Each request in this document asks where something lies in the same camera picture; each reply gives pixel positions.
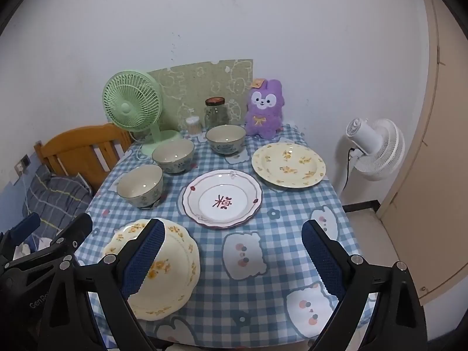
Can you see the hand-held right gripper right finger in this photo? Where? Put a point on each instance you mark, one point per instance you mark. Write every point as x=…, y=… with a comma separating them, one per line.
x=323, y=259

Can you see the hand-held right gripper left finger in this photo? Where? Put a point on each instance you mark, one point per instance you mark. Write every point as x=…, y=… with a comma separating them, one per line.
x=142, y=259

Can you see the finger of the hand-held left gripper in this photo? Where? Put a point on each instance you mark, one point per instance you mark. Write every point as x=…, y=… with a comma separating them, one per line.
x=25, y=225
x=78, y=228

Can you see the yellow floral plate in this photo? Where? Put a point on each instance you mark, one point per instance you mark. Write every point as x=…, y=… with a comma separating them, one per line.
x=175, y=263
x=289, y=166

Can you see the white plate with red trim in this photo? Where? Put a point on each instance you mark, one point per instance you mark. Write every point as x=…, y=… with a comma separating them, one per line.
x=223, y=201

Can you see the cream bowl with blue flowers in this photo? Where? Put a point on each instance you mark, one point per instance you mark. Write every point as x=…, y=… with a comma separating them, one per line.
x=172, y=153
x=139, y=184
x=225, y=136

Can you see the white cloth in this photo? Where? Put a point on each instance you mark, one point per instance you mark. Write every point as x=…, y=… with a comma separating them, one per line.
x=40, y=243

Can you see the grey striped bedding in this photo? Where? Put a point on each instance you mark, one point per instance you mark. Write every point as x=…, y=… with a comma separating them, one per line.
x=55, y=197

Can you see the blue checked tablecloth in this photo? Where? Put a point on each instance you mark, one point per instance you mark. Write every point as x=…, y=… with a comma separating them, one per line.
x=278, y=208

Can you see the white standing fan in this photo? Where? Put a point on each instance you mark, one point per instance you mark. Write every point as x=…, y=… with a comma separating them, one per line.
x=380, y=150

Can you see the green desk fan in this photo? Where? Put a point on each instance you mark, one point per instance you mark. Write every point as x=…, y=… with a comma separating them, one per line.
x=128, y=98

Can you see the clear cotton swab container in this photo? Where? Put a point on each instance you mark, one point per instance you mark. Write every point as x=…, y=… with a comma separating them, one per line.
x=193, y=126

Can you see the beige door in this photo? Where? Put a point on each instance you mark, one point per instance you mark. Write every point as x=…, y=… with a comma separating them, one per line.
x=431, y=153

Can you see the purple plush bunny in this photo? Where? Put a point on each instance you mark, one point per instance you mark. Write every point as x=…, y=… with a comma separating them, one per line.
x=261, y=117

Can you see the glass jar with black lid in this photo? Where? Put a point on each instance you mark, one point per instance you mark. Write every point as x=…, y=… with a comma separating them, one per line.
x=216, y=115

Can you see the green printed mat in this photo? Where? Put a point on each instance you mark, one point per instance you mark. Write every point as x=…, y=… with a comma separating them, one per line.
x=190, y=80

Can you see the wall socket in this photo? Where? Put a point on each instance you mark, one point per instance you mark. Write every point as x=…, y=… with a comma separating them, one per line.
x=25, y=161

